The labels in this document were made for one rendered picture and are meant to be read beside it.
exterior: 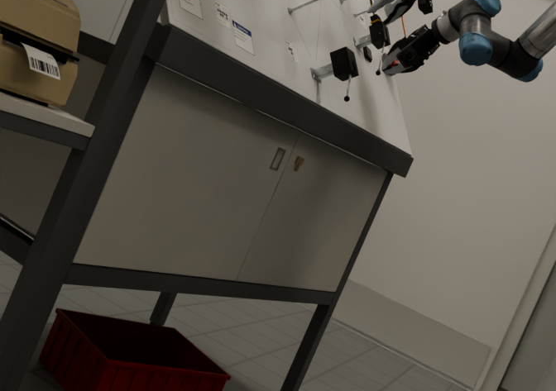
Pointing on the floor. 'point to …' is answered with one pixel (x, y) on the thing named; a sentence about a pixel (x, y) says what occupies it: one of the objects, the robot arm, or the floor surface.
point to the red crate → (125, 356)
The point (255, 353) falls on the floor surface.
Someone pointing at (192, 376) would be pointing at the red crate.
